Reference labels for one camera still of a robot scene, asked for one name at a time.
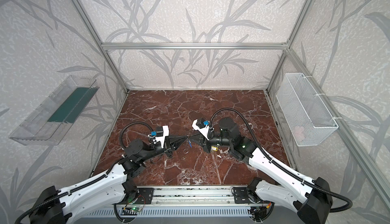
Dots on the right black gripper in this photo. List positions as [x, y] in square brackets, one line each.
[204, 140]

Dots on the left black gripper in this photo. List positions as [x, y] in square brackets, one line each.
[169, 145]

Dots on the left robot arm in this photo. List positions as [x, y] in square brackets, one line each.
[112, 186]

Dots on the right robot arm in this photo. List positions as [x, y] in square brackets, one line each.
[291, 190]

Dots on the small circuit board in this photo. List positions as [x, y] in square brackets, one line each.
[132, 210]

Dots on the pink object in basket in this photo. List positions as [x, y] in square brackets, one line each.
[299, 132]

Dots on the green felt pad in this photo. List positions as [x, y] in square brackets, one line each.
[73, 106]

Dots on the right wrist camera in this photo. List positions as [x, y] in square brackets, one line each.
[203, 126]

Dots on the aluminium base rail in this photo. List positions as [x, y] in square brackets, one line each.
[207, 195]

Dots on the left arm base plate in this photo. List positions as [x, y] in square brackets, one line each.
[143, 196]

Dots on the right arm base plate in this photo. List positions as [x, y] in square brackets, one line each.
[240, 195]

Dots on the white wire mesh basket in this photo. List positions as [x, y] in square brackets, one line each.
[303, 106]

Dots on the clear plastic wall bin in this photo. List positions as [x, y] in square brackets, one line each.
[36, 130]

